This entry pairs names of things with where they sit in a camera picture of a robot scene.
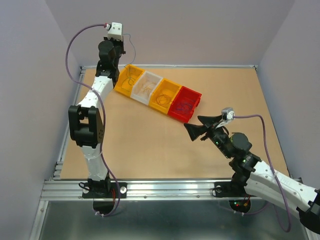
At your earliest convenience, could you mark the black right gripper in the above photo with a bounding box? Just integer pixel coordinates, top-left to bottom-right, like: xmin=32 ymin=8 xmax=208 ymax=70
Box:
xmin=183 ymin=114 xmax=233 ymax=159

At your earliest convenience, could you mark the purple wire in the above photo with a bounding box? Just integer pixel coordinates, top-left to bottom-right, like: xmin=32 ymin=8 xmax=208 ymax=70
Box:
xmin=174 ymin=99 xmax=196 ymax=115

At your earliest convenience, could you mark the yellow wire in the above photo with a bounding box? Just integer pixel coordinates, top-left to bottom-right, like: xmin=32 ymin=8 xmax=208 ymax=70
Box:
xmin=137 ymin=81 xmax=158 ymax=98

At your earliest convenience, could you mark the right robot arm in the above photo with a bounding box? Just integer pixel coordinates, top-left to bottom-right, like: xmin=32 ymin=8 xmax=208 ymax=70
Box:
xmin=184 ymin=115 xmax=320 ymax=234

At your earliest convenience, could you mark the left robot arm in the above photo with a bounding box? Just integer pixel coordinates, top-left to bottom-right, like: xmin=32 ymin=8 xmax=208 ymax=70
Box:
xmin=68 ymin=35 xmax=126 ymax=197

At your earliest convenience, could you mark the red bin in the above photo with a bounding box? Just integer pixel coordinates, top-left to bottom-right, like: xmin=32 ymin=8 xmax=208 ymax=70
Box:
xmin=167 ymin=86 xmax=202 ymax=123

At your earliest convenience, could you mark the far yellow bin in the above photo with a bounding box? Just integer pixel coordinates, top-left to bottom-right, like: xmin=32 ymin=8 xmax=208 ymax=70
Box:
xmin=114 ymin=64 xmax=145 ymax=97

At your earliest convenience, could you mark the yellow bin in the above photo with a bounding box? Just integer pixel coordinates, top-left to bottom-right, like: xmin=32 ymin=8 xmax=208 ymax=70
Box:
xmin=148 ymin=78 xmax=182 ymax=115
xmin=114 ymin=64 xmax=145 ymax=97

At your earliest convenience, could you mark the near yellow bin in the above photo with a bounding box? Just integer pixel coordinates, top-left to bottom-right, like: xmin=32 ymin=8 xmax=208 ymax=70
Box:
xmin=148 ymin=78 xmax=182 ymax=115

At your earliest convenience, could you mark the white bin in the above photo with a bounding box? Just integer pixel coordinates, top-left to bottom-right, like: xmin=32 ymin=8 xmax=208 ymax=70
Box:
xmin=130 ymin=71 xmax=163 ymax=106

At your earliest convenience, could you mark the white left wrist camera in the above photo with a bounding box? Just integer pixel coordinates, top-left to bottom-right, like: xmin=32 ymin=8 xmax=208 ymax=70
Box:
xmin=104 ymin=22 xmax=123 ymax=42

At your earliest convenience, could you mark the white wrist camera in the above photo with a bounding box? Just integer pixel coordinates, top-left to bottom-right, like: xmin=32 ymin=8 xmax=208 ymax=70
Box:
xmin=104 ymin=22 xmax=123 ymax=42
xmin=216 ymin=107 xmax=235 ymax=128

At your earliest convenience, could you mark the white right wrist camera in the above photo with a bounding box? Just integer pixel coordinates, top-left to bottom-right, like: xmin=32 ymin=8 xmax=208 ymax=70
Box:
xmin=216 ymin=107 xmax=235 ymax=128

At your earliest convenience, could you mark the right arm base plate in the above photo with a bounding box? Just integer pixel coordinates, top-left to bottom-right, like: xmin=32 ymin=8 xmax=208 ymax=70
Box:
xmin=210 ymin=181 xmax=263 ymax=216

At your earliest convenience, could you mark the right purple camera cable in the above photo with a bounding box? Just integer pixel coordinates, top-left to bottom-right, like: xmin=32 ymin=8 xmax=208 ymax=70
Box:
xmin=233 ymin=113 xmax=292 ymax=233

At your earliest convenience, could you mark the purple camera cable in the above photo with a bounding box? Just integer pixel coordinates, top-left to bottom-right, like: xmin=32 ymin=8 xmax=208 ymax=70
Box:
xmin=65 ymin=23 xmax=122 ymax=218
xmin=233 ymin=113 xmax=292 ymax=233

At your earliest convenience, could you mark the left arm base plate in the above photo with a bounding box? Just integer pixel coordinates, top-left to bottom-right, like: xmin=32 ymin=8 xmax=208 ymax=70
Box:
xmin=78 ymin=182 xmax=128 ymax=217

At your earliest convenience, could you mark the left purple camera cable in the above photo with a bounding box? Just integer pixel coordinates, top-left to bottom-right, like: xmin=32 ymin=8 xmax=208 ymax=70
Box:
xmin=65 ymin=23 xmax=122 ymax=218

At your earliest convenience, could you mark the aluminium table frame rail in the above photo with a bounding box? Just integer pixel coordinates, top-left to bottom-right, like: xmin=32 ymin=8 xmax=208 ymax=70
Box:
xmin=33 ymin=65 xmax=307 ymax=240

